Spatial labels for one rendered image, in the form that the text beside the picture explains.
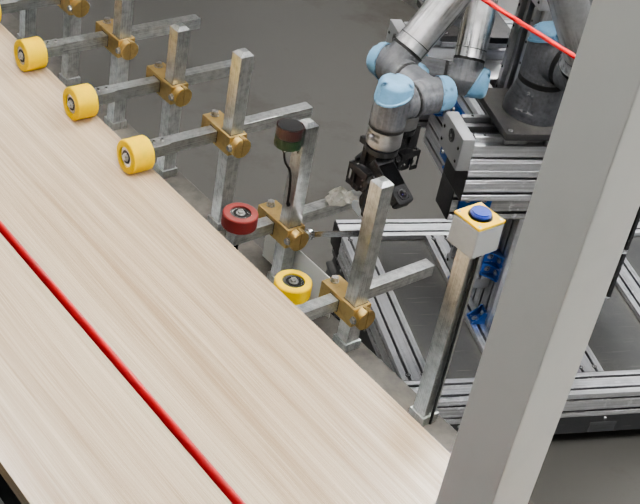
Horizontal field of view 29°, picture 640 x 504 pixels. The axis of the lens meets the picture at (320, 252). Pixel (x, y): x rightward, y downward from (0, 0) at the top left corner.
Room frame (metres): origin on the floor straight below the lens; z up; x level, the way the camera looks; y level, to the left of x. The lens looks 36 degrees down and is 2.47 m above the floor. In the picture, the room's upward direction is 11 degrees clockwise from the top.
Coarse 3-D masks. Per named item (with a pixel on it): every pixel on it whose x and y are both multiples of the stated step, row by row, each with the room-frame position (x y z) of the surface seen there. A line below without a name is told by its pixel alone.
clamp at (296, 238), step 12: (264, 204) 2.38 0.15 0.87; (276, 204) 2.39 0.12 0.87; (264, 216) 2.36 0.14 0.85; (276, 216) 2.34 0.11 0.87; (276, 228) 2.32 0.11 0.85; (288, 228) 2.31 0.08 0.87; (300, 228) 2.32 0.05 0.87; (276, 240) 2.32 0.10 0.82; (288, 240) 2.29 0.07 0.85; (300, 240) 2.30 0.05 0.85
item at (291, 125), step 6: (282, 120) 2.31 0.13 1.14; (288, 120) 2.31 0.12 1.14; (294, 120) 2.32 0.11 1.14; (282, 126) 2.28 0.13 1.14; (288, 126) 2.29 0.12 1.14; (294, 126) 2.29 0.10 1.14; (300, 126) 2.30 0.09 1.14; (300, 150) 2.31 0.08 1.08; (300, 156) 2.30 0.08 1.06; (288, 168) 2.30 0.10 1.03; (288, 192) 2.31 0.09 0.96; (288, 198) 2.31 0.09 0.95; (288, 204) 2.31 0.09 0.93
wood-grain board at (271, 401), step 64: (0, 64) 2.72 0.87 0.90; (0, 128) 2.43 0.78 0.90; (64, 128) 2.48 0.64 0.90; (0, 192) 2.18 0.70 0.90; (64, 192) 2.23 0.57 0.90; (128, 192) 2.28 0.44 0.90; (0, 256) 1.97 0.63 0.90; (64, 256) 2.01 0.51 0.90; (128, 256) 2.05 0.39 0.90; (192, 256) 2.09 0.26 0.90; (0, 320) 1.78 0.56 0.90; (64, 320) 1.81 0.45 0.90; (128, 320) 1.85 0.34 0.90; (192, 320) 1.89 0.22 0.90; (256, 320) 1.93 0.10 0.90; (0, 384) 1.61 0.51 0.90; (64, 384) 1.64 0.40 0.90; (128, 384) 1.68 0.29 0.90; (192, 384) 1.71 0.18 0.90; (256, 384) 1.74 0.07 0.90; (320, 384) 1.78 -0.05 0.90; (0, 448) 1.46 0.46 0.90; (64, 448) 1.49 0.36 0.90; (128, 448) 1.52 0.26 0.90; (256, 448) 1.58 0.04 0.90; (320, 448) 1.61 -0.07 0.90; (384, 448) 1.64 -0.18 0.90
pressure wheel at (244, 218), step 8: (224, 208) 2.28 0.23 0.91; (232, 208) 2.29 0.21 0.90; (240, 208) 2.30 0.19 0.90; (248, 208) 2.30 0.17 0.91; (224, 216) 2.26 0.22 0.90; (232, 216) 2.26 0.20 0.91; (240, 216) 2.27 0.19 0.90; (248, 216) 2.27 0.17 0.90; (256, 216) 2.27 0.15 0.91; (224, 224) 2.25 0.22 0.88; (232, 224) 2.24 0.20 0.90; (240, 224) 2.24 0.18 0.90; (248, 224) 2.25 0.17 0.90; (256, 224) 2.27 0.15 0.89; (232, 232) 2.24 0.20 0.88; (240, 232) 2.24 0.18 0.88; (248, 232) 2.25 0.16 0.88
